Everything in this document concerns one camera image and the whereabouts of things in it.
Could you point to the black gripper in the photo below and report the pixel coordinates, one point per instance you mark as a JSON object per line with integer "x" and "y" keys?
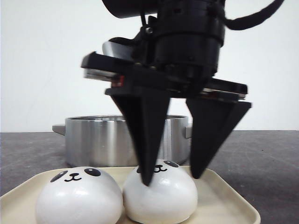
{"x": 176, "y": 49}

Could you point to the panda bun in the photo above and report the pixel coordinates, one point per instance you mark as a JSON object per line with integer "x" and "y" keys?
{"x": 171, "y": 197}
{"x": 81, "y": 195}

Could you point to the cream plastic tray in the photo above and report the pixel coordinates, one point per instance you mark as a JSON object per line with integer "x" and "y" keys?
{"x": 218, "y": 202}

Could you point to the stainless steel steamer pot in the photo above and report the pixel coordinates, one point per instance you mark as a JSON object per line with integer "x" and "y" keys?
{"x": 104, "y": 141}

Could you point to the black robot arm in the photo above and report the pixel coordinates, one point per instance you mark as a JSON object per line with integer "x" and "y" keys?
{"x": 174, "y": 55}

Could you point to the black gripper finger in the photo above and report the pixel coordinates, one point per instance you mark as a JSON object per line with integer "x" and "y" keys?
{"x": 213, "y": 122}
{"x": 145, "y": 111}

